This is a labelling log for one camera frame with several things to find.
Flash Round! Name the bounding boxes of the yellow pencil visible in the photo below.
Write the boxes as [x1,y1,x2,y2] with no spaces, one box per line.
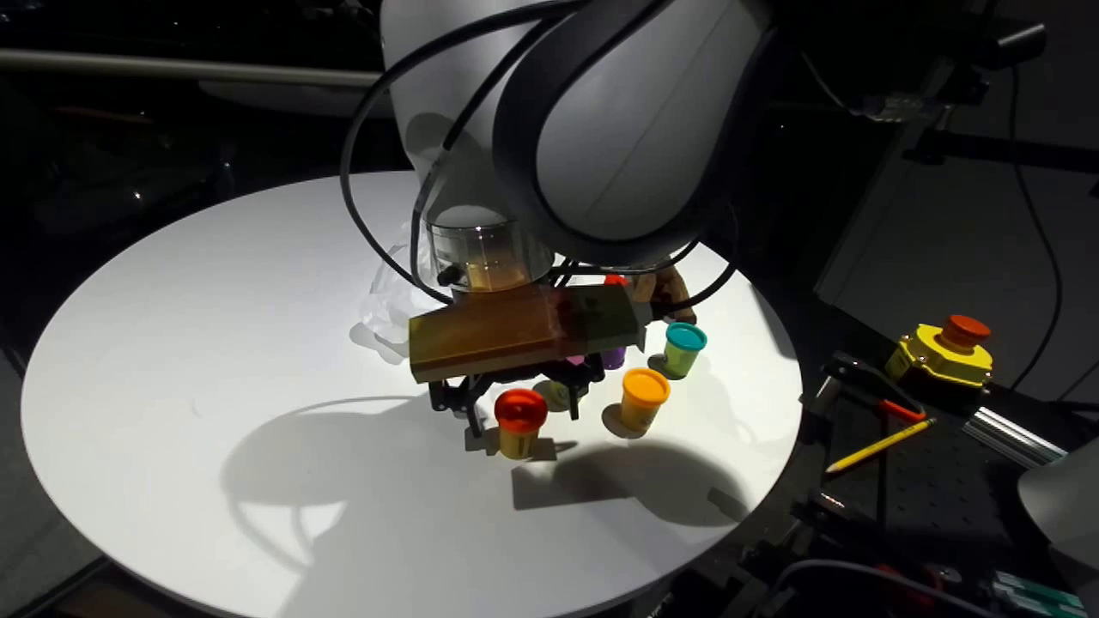
[820,417,939,482]

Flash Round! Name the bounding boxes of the dough tub red-orange lid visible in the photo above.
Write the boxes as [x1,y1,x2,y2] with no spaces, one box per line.
[490,387,554,464]

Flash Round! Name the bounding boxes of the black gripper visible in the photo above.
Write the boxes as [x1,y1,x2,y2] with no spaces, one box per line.
[423,351,606,456]

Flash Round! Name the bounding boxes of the brown plush moose toy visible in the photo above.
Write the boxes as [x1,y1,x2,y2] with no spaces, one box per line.
[606,266,706,332]

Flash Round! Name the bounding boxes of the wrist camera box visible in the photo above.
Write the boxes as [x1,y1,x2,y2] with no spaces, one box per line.
[407,284,646,387]

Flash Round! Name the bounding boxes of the dough tub yellow lid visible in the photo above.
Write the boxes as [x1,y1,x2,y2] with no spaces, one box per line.
[619,365,673,441]

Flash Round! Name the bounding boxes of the black clamp orange handle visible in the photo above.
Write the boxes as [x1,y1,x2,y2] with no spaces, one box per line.
[815,354,935,428]

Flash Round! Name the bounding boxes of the horizontal metal railing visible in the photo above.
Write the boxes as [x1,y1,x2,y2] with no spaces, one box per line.
[0,44,390,97]

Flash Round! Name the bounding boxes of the dough tub teal lid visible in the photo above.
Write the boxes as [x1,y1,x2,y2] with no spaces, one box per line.
[661,318,711,386]

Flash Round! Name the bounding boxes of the silver metal cylinder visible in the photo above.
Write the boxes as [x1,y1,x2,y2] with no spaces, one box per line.
[962,401,1073,470]

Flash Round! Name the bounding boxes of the yellow emergency stop red button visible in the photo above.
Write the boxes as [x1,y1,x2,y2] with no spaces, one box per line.
[883,311,1001,396]

